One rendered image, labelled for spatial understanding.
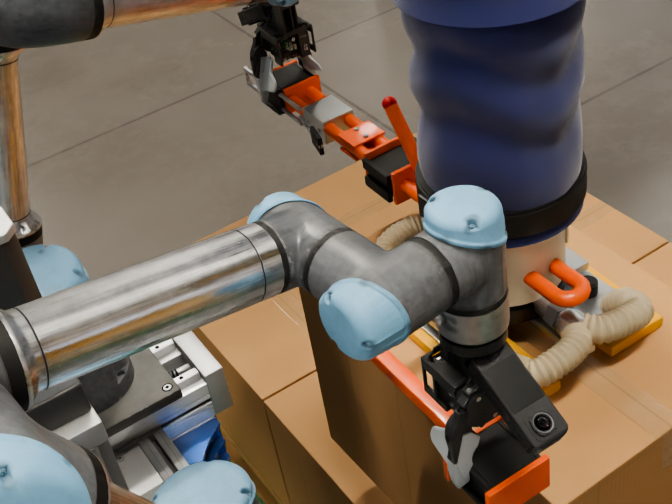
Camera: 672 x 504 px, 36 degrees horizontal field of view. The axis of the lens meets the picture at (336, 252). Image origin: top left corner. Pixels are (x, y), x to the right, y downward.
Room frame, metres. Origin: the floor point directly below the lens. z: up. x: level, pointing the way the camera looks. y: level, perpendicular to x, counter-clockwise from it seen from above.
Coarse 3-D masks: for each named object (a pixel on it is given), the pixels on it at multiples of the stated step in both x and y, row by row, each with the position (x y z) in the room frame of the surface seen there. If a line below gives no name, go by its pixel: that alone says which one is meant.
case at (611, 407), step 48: (576, 240) 1.25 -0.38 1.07; (528, 336) 1.06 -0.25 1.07; (336, 384) 1.23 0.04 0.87; (384, 384) 1.09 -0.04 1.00; (432, 384) 1.00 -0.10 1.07; (576, 384) 0.96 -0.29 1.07; (624, 384) 0.94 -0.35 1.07; (336, 432) 1.27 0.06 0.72; (384, 432) 1.11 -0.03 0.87; (576, 432) 0.88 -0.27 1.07; (624, 432) 0.86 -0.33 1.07; (384, 480) 1.14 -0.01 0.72; (432, 480) 1.00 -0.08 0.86; (576, 480) 0.80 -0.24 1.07; (624, 480) 0.82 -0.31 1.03
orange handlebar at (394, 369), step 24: (312, 96) 1.61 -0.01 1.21; (360, 120) 1.49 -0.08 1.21; (360, 144) 1.42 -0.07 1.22; (408, 192) 1.28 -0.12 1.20; (552, 264) 1.05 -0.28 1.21; (552, 288) 1.00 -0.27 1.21; (576, 288) 1.00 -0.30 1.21; (384, 360) 0.93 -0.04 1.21; (408, 384) 0.88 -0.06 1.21; (432, 408) 0.83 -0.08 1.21
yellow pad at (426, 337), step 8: (424, 328) 1.09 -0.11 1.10; (432, 328) 1.09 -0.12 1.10; (416, 336) 1.09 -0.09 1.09; (424, 336) 1.08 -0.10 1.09; (432, 336) 1.07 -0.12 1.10; (424, 344) 1.07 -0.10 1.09; (432, 344) 1.06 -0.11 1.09; (512, 344) 1.03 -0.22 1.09; (520, 352) 1.02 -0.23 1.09; (552, 384) 0.95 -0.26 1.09; (552, 392) 0.95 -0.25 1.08
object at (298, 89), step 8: (288, 64) 1.70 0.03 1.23; (296, 64) 1.70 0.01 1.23; (280, 72) 1.68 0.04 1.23; (288, 72) 1.67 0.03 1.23; (296, 72) 1.67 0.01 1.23; (304, 72) 1.66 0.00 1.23; (280, 80) 1.65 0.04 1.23; (288, 80) 1.64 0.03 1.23; (296, 80) 1.64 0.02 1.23; (304, 80) 1.63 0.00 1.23; (312, 80) 1.64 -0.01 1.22; (280, 88) 1.62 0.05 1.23; (288, 88) 1.62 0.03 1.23; (296, 88) 1.62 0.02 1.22; (304, 88) 1.63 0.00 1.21; (320, 88) 1.64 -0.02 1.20; (288, 96) 1.61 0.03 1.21; (296, 96) 1.62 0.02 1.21; (304, 96) 1.63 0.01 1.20
